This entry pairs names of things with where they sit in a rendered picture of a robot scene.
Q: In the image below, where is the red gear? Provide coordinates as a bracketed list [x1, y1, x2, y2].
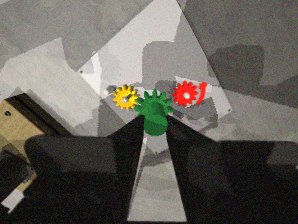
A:
[172, 80, 199, 107]

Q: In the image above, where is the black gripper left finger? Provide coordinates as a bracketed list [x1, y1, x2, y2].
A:
[23, 115, 144, 221]

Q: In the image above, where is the yellow gear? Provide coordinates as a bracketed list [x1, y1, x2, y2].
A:
[113, 85, 139, 110]

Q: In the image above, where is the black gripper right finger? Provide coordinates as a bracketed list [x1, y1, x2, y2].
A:
[166, 116, 298, 222]

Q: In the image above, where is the green gear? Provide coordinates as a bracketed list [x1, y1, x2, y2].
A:
[134, 89, 174, 136]

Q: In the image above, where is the red curved arrow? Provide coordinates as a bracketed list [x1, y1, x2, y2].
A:
[196, 82, 207, 105]

